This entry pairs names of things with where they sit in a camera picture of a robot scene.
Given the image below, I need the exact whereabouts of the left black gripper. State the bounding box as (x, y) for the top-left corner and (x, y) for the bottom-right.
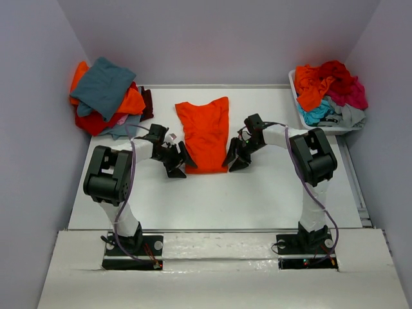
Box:
(153, 141), (197, 178)

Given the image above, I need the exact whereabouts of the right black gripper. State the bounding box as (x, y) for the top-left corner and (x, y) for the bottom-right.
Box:
(221, 136), (264, 172)

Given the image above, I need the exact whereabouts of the orange t shirt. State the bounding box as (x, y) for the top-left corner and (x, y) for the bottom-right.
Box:
(69, 61), (145, 115)
(175, 97), (229, 174)

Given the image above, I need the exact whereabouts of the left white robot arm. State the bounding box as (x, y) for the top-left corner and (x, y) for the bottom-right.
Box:
(83, 124), (198, 256)

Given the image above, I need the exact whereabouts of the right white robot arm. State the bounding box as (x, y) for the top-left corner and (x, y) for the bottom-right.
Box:
(222, 114), (337, 254)

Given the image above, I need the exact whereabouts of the dark maroon t shirt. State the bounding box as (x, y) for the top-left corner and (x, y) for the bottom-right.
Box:
(139, 86), (154, 122)

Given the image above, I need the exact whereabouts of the grey-blue bottom t shirt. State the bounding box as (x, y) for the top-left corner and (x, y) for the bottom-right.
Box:
(98, 115), (141, 140)

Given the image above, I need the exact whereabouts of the pink folded t shirt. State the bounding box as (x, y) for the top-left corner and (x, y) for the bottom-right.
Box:
(117, 115), (128, 126)

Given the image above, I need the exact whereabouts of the orange folded t shirt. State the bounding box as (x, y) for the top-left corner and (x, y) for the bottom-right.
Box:
(69, 61), (145, 115)

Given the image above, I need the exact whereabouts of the cyan crumpled t shirt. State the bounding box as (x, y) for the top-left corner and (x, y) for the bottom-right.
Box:
(297, 99), (334, 126)

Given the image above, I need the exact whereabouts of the red folded t shirt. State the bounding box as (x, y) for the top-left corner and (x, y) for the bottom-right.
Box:
(75, 112), (126, 136)

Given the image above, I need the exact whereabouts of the white laundry basket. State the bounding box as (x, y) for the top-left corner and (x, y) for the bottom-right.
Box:
(287, 68), (363, 136)

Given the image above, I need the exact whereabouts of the teal folded t shirt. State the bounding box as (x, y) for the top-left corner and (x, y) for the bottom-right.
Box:
(70, 57), (136, 122)

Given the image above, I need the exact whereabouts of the grey crumpled t shirt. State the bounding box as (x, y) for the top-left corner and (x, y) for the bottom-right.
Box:
(318, 96), (366, 129)

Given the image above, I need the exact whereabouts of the red crumpled t shirt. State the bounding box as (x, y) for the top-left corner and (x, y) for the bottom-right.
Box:
(319, 61), (355, 95)

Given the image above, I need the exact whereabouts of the magenta crumpled t shirt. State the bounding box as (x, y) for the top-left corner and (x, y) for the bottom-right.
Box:
(326, 79), (369, 110)

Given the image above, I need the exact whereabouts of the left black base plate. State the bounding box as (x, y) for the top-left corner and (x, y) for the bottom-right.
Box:
(100, 232), (164, 271)

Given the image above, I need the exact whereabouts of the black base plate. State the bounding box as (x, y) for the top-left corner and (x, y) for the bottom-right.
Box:
(271, 234), (339, 270)
(100, 232), (164, 271)

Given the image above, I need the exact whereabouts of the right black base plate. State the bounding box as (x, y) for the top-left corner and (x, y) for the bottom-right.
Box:
(271, 234), (339, 270)

